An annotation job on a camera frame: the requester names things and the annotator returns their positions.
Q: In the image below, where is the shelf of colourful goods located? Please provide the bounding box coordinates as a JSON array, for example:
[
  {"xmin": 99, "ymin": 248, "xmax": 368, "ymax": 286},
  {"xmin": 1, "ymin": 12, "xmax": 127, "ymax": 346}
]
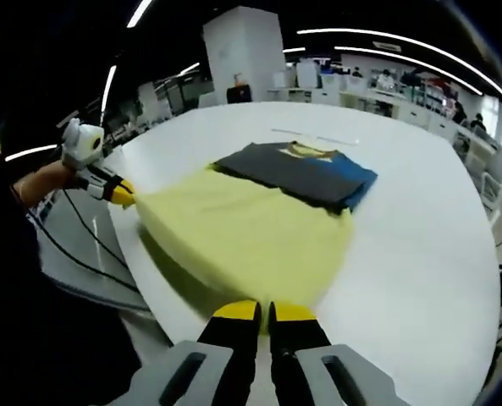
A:
[{"xmin": 402, "ymin": 74, "xmax": 460, "ymax": 116}]

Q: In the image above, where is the straight ceiling light strip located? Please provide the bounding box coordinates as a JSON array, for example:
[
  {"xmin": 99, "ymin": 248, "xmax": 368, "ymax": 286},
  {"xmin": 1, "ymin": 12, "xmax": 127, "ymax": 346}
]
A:
[{"xmin": 125, "ymin": 0, "xmax": 155, "ymax": 29}]

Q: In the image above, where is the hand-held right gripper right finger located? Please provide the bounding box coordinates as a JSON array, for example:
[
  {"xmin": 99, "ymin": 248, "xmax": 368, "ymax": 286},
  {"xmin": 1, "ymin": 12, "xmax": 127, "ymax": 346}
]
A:
[{"xmin": 268, "ymin": 299, "xmax": 409, "ymax": 406}]

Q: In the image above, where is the white long counter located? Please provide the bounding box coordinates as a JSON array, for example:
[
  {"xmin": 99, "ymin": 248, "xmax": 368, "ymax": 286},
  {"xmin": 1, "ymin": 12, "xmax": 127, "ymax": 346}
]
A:
[{"xmin": 267, "ymin": 86, "xmax": 460, "ymax": 133}]

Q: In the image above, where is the yellow blue grey garment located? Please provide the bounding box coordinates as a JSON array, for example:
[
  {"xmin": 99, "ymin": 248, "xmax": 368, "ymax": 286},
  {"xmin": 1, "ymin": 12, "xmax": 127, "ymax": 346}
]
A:
[{"xmin": 135, "ymin": 141, "xmax": 379, "ymax": 315}]

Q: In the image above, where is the black equipment case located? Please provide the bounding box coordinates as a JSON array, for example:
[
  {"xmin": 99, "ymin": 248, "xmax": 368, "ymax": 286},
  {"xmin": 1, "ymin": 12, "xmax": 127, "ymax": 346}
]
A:
[{"xmin": 225, "ymin": 84, "xmax": 253, "ymax": 105}]

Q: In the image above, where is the black cable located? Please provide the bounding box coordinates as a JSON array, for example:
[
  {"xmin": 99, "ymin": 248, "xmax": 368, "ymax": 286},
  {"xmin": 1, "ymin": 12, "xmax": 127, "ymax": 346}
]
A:
[
  {"xmin": 33, "ymin": 217, "xmax": 141, "ymax": 294},
  {"xmin": 62, "ymin": 189, "xmax": 130, "ymax": 270}
]

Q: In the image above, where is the short curved ceiling light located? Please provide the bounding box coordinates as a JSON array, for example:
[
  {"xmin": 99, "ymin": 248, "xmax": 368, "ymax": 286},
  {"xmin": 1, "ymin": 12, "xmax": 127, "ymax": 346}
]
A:
[{"xmin": 334, "ymin": 45, "xmax": 484, "ymax": 97}]

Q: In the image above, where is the long curved ceiling light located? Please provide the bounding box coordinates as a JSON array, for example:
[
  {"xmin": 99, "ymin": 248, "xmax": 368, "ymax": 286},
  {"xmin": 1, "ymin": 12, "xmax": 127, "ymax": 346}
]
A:
[{"xmin": 296, "ymin": 28, "xmax": 502, "ymax": 107}]

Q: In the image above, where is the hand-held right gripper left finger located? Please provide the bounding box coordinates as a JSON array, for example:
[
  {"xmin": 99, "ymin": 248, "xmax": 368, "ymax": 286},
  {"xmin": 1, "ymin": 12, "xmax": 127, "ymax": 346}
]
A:
[{"xmin": 118, "ymin": 299, "xmax": 263, "ymax": 406}]

